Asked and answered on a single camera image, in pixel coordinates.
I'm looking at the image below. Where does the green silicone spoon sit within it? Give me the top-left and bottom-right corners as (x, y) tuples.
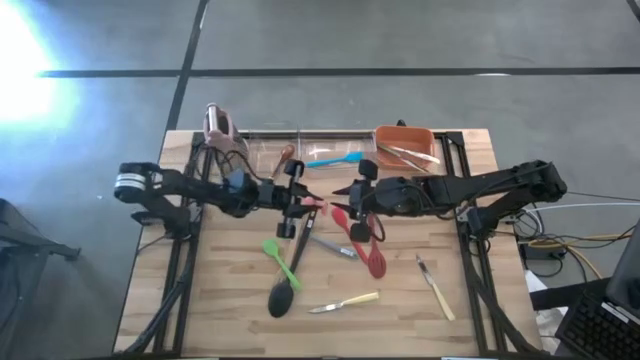
(262, 238), (304, 293)

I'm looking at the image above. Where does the black chair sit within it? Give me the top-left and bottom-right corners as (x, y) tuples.
(0, 197), (82, 360)

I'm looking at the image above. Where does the black laptop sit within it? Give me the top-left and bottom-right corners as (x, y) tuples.
(554, 217), (640, 360)

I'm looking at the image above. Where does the black power box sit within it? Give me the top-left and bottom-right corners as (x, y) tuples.
(519, 239), (569, 261)

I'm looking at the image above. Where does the black flat bar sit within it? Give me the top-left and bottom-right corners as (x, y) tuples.
(529, 277), (626, 312)

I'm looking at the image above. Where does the orange plastic bin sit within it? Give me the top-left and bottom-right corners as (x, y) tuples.
(374, 124), (437, 172)

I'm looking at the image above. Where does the clear plastic bin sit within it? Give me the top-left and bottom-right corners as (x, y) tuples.
(298, 132), (380, 176)
(246, 127), (305, 191)

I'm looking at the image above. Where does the red slotted spoon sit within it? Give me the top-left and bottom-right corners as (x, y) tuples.
(366, 212), (389, 280)

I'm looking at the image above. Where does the grey handled knife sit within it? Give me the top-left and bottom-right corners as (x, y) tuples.
(377, 143), (427, 174)

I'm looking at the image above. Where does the yellow cable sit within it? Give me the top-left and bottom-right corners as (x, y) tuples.
(528, 233), (635, 281)

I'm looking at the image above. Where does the teal silicone spatula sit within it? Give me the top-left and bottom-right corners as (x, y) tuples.
(305, 151), (365, 169)

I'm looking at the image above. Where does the white paper sheet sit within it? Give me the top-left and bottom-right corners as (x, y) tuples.
(524, 269), (569, 346)

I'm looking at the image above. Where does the small red silicone spatula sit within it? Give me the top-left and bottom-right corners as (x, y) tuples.
(330, 205), (371, 264)

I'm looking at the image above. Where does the cream handled knife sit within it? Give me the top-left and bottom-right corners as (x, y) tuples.
(414, 253), (457, 322)
(307, 291), (381, 315)
(388, 143), (442, 165)

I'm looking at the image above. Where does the black spoon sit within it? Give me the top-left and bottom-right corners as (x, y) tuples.
(267, 208), (320, 320)

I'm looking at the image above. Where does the pink silicone spatula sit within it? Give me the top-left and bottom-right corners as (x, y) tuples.
(301, 195), (330, 216)

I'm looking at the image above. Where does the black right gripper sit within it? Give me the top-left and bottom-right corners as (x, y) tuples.
(329, 158), (426, 245)

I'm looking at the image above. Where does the white cable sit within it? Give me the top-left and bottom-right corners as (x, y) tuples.
(522, 201), (640, 216)

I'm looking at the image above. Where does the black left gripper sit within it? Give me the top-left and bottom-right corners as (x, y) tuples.
(257, 158), (325, 240)

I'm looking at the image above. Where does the brown wooden spoon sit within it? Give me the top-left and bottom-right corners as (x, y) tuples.
(269, 143), (296, 180)

